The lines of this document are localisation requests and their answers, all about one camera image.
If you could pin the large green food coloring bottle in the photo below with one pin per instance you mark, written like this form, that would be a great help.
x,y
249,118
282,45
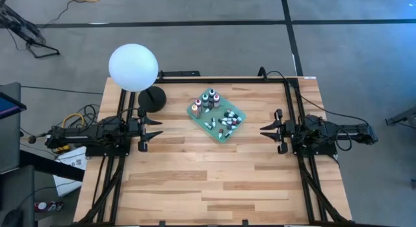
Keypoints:
x,y
205,99

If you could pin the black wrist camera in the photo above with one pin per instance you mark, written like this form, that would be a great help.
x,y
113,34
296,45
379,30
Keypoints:
x,y
290,128
134,125

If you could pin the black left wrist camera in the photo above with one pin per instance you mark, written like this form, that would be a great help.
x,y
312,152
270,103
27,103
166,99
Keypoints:
x,y
134,125

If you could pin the large black-capped food coloring bottle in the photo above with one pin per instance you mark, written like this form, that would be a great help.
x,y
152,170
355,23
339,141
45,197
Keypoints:
x,y
212,94

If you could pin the large pink-capped food coloring bottle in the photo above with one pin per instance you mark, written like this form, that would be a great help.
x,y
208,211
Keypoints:
x,y
216,100

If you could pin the black tripod stand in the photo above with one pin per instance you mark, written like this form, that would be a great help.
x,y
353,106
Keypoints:
x,y
22,28

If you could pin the tablet with blue screen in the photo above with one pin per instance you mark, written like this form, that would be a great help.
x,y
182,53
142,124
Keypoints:
x,y
6,106

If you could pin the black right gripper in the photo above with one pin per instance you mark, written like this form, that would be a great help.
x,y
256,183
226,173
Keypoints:
x,y
282,149

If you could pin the black desk foot bar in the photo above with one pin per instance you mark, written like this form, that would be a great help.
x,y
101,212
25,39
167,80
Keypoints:
x,y
48,165

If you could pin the black computer mouse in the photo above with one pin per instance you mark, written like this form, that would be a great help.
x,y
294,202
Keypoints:
x,y
11,218

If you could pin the black stand foot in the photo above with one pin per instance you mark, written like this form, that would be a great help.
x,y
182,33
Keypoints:
x,y
401,116

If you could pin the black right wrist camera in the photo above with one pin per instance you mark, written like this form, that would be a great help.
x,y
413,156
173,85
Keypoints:
x,y
290,128

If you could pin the translucent green plastic tray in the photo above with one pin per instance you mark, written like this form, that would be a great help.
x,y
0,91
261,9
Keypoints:
x,y
201,118

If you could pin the black power strip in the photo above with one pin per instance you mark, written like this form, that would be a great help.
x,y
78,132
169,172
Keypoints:
x,y
178,73

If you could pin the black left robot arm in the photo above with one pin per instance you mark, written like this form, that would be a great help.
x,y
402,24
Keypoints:
x,y
87,134

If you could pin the large dark red coloring bottle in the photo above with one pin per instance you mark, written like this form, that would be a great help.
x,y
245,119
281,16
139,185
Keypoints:
x,y
198,105

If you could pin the white printed box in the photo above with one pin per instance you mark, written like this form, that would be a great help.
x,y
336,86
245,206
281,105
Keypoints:
x,y
65,186

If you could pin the black aluminium table frame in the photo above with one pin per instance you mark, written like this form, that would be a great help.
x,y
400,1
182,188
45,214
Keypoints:
x,y
227,80

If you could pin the small purple dye bottle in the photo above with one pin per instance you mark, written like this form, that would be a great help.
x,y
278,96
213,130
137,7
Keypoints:
x,y
220,133

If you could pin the black table edge clamp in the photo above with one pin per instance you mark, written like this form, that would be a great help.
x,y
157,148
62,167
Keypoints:
x,y
162,223
245,222

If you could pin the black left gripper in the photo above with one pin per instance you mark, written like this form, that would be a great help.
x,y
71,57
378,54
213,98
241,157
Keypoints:
x,y
143,145

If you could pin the white globe table lamp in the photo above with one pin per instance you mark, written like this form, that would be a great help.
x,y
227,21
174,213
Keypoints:
x,y
133,67

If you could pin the grey desk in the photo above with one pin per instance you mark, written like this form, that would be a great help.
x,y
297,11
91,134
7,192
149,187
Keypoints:
x,y
9,139

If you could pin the large orange yellow-capped coloring bottle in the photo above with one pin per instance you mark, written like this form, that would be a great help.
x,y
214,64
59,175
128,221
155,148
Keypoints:
x,y
195,110

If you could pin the small green dye bottle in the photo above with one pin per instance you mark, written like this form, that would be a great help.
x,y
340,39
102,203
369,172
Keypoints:
x,y
222,121

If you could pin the red and white packet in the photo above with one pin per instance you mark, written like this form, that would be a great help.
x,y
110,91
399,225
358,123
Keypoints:
x,y
48,206

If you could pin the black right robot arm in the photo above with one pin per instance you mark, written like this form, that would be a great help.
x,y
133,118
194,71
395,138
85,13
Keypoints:
x,y
331,134

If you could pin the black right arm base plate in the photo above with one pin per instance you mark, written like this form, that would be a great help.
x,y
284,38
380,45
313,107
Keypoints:
x,y
325,152

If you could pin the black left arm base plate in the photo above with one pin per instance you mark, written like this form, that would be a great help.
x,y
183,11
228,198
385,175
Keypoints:
x,y
107,152

